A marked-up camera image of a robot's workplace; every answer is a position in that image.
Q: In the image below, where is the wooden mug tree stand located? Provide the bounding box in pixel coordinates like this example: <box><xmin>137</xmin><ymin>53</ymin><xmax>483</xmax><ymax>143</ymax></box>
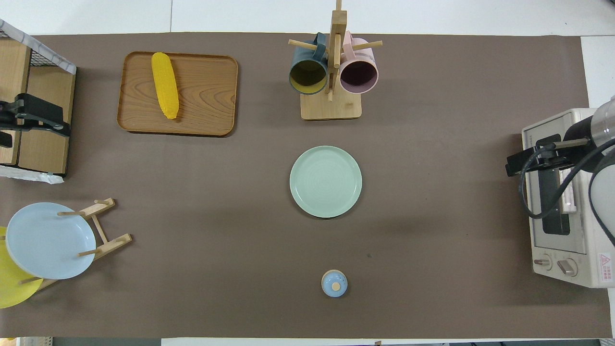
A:
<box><xmin>288</xmin><ymin>0</ymin><xmax>383</xmax><ymax>121</ymax></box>

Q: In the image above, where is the red warning sticker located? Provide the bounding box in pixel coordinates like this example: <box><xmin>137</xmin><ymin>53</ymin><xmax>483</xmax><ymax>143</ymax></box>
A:
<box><xmin>598</xmin><ymin>253</ymin><xmax>613</xmax><ymax>283</ymax></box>

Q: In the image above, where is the blue jar with wooden lid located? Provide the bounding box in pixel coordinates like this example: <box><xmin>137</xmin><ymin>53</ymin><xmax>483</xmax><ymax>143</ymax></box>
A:
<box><xmin>321</xmin><ymin>270</ymin><xmax>348</xmax><ymax>298</ymax></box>

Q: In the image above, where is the wooden serving tray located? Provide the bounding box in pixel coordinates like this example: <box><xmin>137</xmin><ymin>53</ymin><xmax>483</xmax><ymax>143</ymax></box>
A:
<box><xmin>117</xmin><ymin>51</ymin><xmax>239</xmax><ymax>138</ymax></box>

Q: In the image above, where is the wooden plate rack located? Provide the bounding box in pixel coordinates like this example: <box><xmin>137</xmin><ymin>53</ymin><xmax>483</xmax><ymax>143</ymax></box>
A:
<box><xmin>19</xmin><ymin>198</ymin><xmax>133</xmax><ymax>291</ymax></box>

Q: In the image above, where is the yellow corn cob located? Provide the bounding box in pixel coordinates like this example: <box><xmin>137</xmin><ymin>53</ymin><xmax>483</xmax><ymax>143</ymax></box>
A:
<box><xmin>151</xmin><ymin>52</ymin><xmax>180</xmax><ymax>120</ymax></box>

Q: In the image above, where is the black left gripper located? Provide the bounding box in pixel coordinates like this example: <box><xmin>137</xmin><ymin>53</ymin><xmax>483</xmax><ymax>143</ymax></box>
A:
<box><xmin>17</xmin><ymin>94</ymin><xmax>72</xmax><ymax>138</ymax></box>

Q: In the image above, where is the white marbled sheet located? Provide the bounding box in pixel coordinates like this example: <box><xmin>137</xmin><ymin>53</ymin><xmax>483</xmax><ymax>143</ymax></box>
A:
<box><xmin>0</xmin><ymin>165</ymin><xmax>65</xmax><ymax>185</ymax></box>

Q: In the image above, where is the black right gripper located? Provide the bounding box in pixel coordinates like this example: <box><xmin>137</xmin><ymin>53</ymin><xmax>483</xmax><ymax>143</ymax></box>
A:
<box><xmin>505</xmin><ymin>139</ymin><xmax>585</xmax><ymax>177</ymax></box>

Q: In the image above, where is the light blue plate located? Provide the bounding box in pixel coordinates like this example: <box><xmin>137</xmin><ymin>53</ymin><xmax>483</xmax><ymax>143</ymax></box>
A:
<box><xmin>5</xmin><ymin>202</ymin><xmax>97</xmax><ymax>280</ymax></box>

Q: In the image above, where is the pink mug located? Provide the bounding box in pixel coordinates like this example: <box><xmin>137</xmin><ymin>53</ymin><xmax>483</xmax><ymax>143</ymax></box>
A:
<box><xmin>339</xmin><ymin>31</ymin><xmax>380</xmax><ymax>95</ymax></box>

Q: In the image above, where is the light green plate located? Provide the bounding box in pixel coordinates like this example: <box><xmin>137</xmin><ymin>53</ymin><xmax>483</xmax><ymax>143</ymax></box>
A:
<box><xmin>289</xmin><ymin>146</ymin><xmax>363</xmax><ymax>219</ymax></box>

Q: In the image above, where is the wooden shelf unit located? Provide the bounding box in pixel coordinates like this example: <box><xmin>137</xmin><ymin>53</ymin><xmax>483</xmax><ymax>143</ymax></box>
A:
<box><xmin>0</xmin><ymin>36</ymin><xmax>77</xmax><ymax>176</ymax></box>

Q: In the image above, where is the wire rack with marbled edge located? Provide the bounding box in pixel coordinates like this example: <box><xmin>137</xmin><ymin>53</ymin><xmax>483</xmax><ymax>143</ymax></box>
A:
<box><xmin>0</xmin><ymin>18</ymin><xmax>77</xmax><ymax>75</ymax></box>

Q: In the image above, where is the cream toaster oven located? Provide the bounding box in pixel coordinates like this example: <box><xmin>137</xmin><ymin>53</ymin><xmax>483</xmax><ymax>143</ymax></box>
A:
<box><xmin>522</xmin><ymin>108</ymin><xmax>615</xmax><ymax>289</ymax></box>

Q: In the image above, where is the yellow plate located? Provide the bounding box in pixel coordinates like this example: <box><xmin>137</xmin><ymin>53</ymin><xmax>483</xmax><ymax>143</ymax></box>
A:
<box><xmin>0</xmin><ymin>226</ymin><xmax>44</xmax><ymax>309</ymax></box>

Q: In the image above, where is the dark teal mug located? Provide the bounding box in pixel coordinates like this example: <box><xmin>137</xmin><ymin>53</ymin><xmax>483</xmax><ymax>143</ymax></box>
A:
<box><xmin>288</xmin><ymin>32</ymin><xmax>329</xmax><ymax>96</ymax></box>

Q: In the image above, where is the brown table mat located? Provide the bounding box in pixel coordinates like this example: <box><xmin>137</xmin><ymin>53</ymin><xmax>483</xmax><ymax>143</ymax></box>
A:
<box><xmin>0</xmin><ymin>33</ymin><xmax>613</xmax><ymax>339</ymax></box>

